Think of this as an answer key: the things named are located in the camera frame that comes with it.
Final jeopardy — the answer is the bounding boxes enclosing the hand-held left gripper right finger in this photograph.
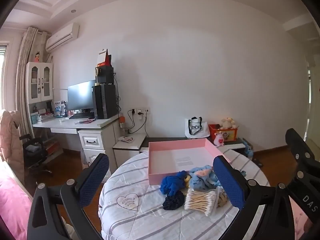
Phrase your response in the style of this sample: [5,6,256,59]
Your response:
[213,155,295,240]

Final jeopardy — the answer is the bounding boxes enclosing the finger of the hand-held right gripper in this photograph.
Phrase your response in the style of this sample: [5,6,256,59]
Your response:
[286,129,317,167]

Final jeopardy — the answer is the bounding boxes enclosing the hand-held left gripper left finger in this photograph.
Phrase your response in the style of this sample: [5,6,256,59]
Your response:
[27,153,110,240]

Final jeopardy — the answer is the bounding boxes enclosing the beige scrunchie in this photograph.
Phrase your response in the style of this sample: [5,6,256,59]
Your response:
[217,190,228,208]

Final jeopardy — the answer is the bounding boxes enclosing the light blue plush doll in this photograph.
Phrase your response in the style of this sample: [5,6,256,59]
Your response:
[187,165,223,190]

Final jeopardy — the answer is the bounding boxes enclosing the pack of cotton swabs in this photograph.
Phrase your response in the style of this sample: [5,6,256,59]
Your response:
[184,186,223,217]

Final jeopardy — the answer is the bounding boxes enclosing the blue crocheted toy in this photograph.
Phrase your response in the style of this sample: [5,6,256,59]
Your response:
[160,170,189,197]

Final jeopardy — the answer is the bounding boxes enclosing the navy blue scrunchie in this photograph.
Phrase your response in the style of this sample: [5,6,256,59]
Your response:
[162,191,186,210]

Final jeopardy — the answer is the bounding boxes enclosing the pink cardboard box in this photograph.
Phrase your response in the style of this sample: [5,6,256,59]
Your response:
[148,138,232,185]

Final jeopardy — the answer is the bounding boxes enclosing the pink floral bedsheet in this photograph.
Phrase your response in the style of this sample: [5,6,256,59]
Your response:
[291,200,317,240]

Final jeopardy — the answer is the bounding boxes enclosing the white door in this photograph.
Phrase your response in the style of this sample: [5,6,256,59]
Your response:
[304,52,320,143]

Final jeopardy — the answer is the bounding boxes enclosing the black low bench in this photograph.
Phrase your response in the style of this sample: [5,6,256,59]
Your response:
[140,137,247,153]

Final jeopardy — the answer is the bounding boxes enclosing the pink plush toy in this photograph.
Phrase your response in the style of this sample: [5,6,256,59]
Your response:
[214,131,225,147]

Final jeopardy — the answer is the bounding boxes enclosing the white low cabinet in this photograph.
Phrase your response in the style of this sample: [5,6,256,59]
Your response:
[112,134,147,170]

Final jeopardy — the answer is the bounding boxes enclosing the white desk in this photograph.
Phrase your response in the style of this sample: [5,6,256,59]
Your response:
[32,114,123,170]

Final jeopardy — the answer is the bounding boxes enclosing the red toy box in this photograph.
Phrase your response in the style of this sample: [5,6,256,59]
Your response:
[208,124,238,143]

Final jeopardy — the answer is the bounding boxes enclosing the cream plush toy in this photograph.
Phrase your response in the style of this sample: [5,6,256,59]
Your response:
[220,117,237,130]

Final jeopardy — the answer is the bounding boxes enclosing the white tote bag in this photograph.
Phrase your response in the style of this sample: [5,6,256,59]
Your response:
[185,117,208,139]

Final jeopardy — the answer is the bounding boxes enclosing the black keyboard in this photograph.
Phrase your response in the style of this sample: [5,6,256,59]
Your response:
[69,112,95,119]

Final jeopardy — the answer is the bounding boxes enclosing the black computer tower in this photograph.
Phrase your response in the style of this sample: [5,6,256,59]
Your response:
[92,84,118,120]

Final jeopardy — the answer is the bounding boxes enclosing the blue and white box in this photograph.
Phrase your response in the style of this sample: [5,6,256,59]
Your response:
[53,100,67,117]

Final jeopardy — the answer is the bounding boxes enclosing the stack of books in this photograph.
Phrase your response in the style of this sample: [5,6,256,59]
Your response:
[36,112,54,123]

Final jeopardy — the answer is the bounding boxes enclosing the pink bed cover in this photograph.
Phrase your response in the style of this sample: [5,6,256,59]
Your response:
[0,164,34,240]

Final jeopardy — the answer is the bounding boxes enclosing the black computer monitor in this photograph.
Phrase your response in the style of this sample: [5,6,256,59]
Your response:
[67,80,97,113]

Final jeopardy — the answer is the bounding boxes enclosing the black speaker box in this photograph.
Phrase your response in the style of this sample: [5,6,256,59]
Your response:
[95,65,114,85]

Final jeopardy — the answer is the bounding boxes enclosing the white glass-door cabinet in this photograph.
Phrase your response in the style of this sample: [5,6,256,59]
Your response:
[25,62,54,104]

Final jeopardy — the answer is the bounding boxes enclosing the red desk calendar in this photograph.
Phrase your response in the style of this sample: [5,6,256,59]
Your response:
[97,49,112,67]

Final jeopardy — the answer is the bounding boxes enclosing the window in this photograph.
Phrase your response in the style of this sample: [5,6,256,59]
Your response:
[0,44,8,110]

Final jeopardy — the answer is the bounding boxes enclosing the white air conditioner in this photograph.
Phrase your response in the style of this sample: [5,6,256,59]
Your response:
[45,22,80,53]

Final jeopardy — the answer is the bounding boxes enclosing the black power cable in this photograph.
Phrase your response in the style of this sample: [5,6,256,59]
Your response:
[127,110,148,134]

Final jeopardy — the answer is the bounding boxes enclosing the white wall outlets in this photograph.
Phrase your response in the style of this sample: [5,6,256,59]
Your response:
[129,107,151,115]

